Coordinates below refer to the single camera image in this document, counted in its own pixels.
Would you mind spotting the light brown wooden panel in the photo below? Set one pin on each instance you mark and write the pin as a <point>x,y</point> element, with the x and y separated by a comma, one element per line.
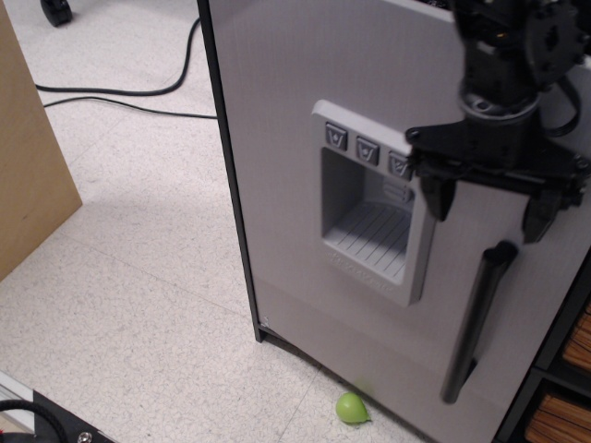
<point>38,193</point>

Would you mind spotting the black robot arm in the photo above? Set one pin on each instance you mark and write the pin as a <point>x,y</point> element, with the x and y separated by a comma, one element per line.
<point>513,52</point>

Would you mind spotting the dark grey fridge cabinet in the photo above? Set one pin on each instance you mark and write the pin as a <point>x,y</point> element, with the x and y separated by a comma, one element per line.
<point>231,184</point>

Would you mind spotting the black caster wheel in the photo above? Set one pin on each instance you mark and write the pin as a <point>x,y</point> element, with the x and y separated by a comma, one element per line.
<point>57,12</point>

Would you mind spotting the grey ice dispenser panel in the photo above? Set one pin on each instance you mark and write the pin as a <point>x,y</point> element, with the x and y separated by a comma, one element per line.
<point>374,221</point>

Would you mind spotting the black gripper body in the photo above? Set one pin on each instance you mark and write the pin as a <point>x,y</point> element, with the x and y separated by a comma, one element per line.
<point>513,157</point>

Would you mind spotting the green toy pear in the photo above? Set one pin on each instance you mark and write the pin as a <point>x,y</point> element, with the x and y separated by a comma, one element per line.
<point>351,410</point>

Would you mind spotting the upper wicker basket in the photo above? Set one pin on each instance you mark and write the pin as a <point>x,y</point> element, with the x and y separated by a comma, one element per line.
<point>576,351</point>

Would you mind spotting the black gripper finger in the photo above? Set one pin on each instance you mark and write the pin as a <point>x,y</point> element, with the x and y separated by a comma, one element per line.
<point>439,194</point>
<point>540,212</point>

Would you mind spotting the grey toy fridge door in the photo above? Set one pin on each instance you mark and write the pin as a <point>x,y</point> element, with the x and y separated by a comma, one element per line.
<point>286,161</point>

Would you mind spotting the black cylindrical door handle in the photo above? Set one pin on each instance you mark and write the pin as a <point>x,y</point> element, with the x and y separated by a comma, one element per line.
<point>493,265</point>

